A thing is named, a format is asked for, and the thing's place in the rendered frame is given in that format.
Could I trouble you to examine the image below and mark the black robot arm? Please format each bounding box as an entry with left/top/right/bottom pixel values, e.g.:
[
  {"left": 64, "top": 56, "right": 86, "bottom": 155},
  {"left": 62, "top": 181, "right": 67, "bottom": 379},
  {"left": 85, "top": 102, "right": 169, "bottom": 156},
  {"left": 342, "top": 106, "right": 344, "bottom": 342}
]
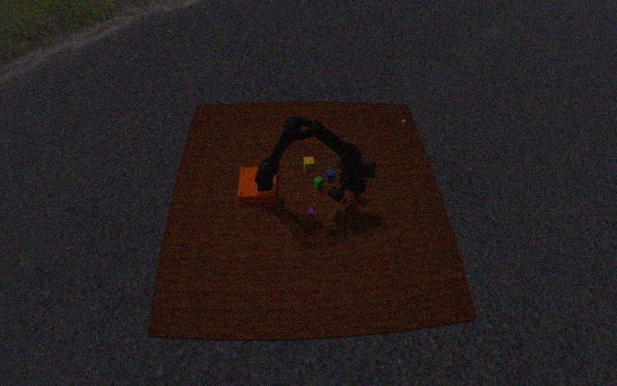
[{"left": 254, "top": 116, "right": 376, "bottom": 196}]

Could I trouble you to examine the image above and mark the yellow block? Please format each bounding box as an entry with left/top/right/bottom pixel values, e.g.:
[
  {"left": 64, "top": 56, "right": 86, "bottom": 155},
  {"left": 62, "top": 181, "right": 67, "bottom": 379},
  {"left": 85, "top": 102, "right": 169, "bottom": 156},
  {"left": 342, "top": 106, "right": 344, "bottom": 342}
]
[{"left": 304, "top": 156, "right": 314, "bottom": 170}]

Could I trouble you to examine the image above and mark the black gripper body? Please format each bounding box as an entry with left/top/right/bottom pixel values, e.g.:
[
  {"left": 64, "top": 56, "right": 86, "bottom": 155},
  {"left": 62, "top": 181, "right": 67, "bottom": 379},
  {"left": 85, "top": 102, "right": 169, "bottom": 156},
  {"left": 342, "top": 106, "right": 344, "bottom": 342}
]
[{"left": 328, "top": 171, "right": 363, "bottom": 202}]

